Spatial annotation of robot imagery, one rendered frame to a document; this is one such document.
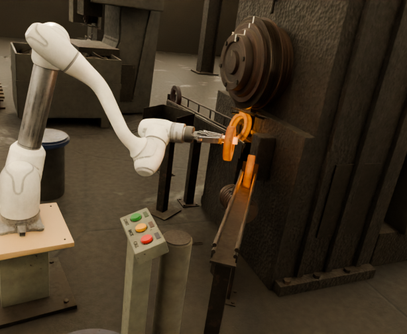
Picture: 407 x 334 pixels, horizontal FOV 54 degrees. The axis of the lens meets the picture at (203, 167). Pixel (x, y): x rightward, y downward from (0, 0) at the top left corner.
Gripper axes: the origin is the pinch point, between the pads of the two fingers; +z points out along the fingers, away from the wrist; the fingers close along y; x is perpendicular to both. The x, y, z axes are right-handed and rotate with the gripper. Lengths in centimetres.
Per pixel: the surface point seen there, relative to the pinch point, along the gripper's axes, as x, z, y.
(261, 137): -4.3, 12.8, -25.6
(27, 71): -13, -220, -179
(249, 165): -8.4, 10.3, 5.7
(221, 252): -14, 9, 67
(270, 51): 36.7, 11.2, -30.3
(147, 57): -3, -144, -304
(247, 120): -2.4, 3.3, -48.7
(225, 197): -34.2, -0.8, -13.7
